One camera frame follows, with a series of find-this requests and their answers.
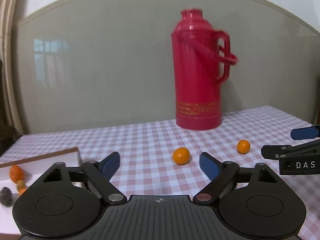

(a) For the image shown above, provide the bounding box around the small green brown fruit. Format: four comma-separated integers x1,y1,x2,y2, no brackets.
16,180,26,191

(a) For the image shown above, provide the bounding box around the dark round fruit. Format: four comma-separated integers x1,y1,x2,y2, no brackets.
0,187,13,207

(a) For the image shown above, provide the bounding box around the carrot piece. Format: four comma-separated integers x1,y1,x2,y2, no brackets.
19,187,27,195

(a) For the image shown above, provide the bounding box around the small orange far right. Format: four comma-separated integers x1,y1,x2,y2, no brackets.
236,140,251,154

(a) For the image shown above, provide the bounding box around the pink checkered tablecloth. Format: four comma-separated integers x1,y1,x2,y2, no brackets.
0,104,320,240

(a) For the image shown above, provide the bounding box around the brown cardboard box tray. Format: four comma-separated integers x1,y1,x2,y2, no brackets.
0,146,83,240

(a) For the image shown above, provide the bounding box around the wooden sofa with orange cushion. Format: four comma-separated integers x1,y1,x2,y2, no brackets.
0,61,16,155

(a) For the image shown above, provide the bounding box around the red thermos flask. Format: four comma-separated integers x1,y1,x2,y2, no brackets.
171,8,238,130

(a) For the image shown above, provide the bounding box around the beige curtain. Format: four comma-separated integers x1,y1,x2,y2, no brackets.
1,0,23,135

